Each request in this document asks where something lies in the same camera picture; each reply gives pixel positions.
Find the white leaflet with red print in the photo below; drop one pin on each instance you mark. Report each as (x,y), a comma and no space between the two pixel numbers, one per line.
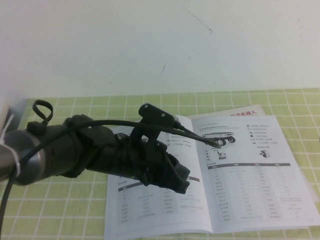
(225,113)

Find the white zip tie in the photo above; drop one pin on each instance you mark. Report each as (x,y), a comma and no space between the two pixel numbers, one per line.
(17,162)

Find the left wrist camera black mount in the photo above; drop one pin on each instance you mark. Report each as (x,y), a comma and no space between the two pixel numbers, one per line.
(155,113)

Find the green checked tablecloth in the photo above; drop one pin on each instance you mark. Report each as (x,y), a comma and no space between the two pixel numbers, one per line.
(62,207)

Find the white box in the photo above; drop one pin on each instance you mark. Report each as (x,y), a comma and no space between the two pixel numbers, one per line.
(2,108)

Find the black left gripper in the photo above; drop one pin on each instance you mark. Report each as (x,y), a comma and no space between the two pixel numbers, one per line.
(145,162)

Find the black looped plug tether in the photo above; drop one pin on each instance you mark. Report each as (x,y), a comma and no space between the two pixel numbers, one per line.
(51,110)

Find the white product brochure book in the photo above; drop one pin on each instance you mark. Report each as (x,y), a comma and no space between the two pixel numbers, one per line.
(250,187)

